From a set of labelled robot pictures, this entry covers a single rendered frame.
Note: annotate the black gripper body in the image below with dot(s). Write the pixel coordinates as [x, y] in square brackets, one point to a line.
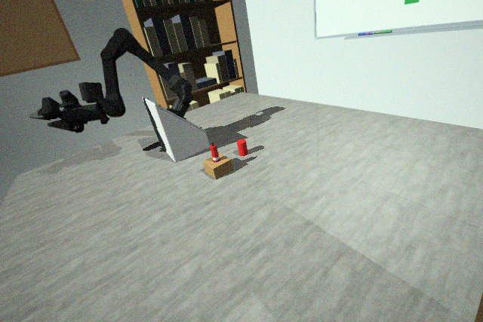
[71, 115]

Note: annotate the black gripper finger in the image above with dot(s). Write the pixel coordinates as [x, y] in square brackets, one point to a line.
[60, 124]
[38, 114]

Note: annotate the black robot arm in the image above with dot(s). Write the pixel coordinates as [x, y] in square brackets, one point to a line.
[113, 105]

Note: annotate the tan wooden block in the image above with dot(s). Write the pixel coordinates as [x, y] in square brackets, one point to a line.
[220, 168]

